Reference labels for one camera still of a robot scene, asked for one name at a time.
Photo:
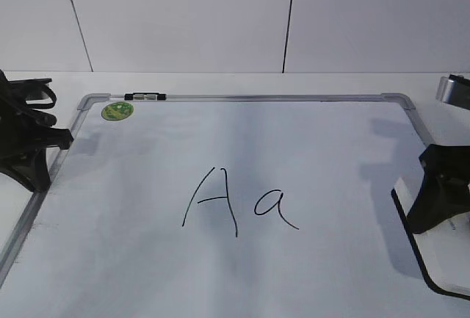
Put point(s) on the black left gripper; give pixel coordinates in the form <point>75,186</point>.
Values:
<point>26,128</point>

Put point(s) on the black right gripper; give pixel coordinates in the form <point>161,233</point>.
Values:
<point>444,192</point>

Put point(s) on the white whiteboard eraser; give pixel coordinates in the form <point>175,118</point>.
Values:
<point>442,252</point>

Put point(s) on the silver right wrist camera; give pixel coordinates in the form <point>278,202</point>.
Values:
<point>454,90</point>

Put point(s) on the white board with aluminium frame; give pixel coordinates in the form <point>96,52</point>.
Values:
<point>226,206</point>

